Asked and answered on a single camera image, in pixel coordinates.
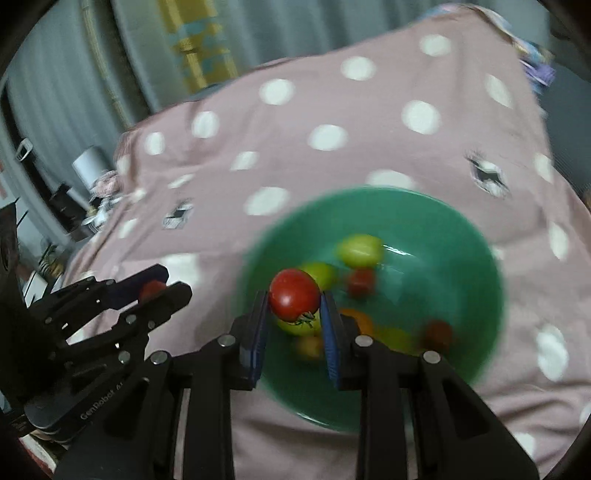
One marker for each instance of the thin yellow pole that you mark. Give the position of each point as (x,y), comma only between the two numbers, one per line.
(104,69)

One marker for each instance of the red cherry tomato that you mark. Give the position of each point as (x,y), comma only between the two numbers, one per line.
(151,290)
(361,282)
(437,334)
(293,295)

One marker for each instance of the green tomato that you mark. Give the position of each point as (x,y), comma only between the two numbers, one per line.
(360,250)

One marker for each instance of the olive yellow small fruit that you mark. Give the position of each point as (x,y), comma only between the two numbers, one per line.
(295,328)

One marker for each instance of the green bowl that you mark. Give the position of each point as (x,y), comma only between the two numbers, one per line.
(438,258)

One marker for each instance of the pink polka-dot blanket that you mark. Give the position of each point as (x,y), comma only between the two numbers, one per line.
(369,92)

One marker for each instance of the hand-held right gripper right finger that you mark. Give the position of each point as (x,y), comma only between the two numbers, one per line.
(330,344)

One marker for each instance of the yellow patterned cloth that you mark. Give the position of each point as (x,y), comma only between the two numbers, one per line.
(198,41)

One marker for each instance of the white container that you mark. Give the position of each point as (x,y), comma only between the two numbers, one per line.
(90,164)

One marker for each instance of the orange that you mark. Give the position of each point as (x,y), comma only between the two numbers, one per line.
(360,323)

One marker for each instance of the crumpled floral cloth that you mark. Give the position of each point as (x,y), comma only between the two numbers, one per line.
(107,184)

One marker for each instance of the tan small round fruit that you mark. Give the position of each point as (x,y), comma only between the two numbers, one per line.
(309,347)

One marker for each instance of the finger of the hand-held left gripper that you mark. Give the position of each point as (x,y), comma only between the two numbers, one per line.
(101,290)
(138,323)

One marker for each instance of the dark desk clutter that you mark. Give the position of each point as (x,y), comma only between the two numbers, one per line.
(64,207)

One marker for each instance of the colourful printed packet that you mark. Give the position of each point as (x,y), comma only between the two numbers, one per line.
(535,64)

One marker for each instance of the green round fruit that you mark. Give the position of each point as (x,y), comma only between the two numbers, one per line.
(323,273)

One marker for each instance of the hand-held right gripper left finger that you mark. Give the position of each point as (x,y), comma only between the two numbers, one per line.
(256,341)

